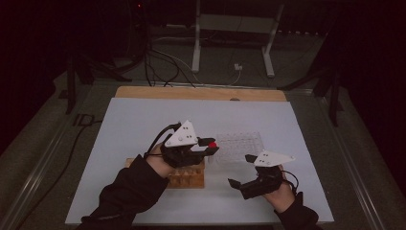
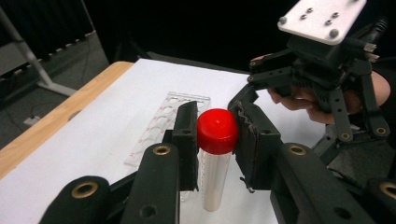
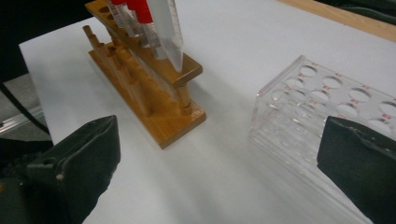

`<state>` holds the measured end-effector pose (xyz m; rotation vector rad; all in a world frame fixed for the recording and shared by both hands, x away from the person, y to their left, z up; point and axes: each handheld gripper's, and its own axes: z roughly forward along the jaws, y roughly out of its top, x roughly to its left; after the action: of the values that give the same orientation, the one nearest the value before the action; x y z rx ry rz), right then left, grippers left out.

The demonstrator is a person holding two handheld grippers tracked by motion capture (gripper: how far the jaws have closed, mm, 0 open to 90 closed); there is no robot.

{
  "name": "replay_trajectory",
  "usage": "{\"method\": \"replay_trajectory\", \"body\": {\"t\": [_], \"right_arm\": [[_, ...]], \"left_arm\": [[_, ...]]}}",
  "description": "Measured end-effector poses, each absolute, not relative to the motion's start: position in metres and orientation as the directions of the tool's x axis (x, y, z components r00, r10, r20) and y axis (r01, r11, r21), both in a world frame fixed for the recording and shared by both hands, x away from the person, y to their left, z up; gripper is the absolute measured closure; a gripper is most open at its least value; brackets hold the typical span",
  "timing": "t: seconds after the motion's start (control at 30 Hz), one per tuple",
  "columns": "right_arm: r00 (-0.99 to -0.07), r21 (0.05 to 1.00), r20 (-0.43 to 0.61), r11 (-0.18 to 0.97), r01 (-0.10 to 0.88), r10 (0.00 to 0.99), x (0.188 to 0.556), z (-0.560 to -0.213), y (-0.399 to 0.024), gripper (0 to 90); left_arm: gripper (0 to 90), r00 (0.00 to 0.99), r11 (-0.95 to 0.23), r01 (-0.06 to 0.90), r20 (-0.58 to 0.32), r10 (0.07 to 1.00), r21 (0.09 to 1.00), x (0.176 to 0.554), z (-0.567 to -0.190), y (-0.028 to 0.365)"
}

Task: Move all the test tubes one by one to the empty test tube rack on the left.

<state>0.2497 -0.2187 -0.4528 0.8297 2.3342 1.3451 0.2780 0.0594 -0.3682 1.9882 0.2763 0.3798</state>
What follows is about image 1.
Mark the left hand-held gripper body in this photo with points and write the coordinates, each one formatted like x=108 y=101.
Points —
x=183 y=137

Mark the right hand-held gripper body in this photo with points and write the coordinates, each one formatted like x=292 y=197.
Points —
x=266 y=183

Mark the red-capped test tube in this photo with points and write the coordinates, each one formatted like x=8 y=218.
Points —
x=212 y=144

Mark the clear plastic test tube rack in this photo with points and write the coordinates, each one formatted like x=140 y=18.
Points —
x=239 y=145

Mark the wooden test tube rack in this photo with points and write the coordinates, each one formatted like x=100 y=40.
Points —
x=188 y=179

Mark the person's right hand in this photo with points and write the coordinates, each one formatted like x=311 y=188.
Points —
x=282 y=198

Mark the person's left hand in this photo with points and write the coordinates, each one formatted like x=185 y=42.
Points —
x=159 y=163

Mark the white table mat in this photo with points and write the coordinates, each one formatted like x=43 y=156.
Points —
x=127 y=127

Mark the white plug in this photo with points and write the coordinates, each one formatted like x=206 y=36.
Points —
x=238 y=66

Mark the black metal stand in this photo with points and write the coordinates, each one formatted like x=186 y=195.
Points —
x=71 y=92
x=333 y=102

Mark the white metal stand frame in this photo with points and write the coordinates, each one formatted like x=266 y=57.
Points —
x=197 y=48

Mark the black floor bracket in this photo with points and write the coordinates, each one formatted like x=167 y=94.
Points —
x=83 y=119

